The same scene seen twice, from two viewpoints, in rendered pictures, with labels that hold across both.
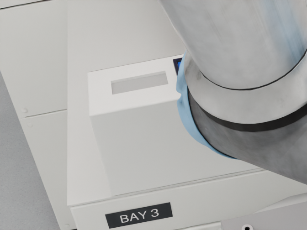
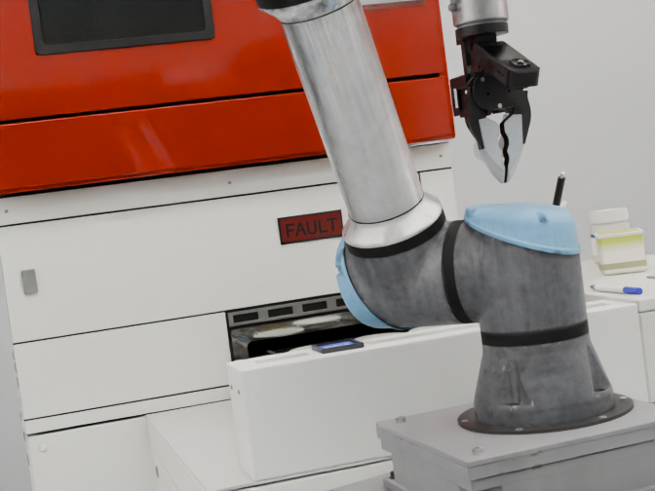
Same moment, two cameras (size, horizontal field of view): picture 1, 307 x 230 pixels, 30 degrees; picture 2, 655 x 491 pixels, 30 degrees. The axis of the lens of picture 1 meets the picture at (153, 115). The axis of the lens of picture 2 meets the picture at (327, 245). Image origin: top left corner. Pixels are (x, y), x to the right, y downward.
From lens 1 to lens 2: 1.02 m
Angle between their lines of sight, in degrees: 38
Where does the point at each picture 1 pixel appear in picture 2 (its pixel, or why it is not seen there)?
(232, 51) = (377, 181)
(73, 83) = (181, 448)
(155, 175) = (301, 454)
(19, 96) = not seen: outside the picture
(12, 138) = not seen: outside the picture
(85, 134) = (210, 465)
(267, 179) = not seen: hidden behind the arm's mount
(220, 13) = (369, 148)
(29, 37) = (89, 472)
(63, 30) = (134, 463)
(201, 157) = (347, 433)
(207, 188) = (355, 477)
